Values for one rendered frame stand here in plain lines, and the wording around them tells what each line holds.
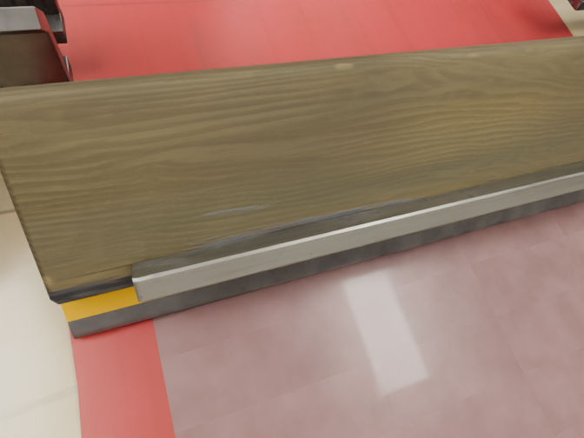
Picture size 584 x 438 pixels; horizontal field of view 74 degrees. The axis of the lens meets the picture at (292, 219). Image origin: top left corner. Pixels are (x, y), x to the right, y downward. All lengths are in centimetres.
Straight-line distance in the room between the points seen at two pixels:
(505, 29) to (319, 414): 33
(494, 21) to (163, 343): 35
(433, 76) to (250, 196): 9
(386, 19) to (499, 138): 15
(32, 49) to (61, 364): 13
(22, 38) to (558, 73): 24
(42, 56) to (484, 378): 25
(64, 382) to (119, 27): 20
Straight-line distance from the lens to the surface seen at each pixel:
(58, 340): 20
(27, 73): 21
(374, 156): 17
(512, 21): 41
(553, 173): 25
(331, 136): 16
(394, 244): 21
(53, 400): 20
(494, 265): 25
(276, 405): 19
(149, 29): 28
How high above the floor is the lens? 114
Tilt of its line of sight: 63 degrees down
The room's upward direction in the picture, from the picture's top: 26 degrees clockwise
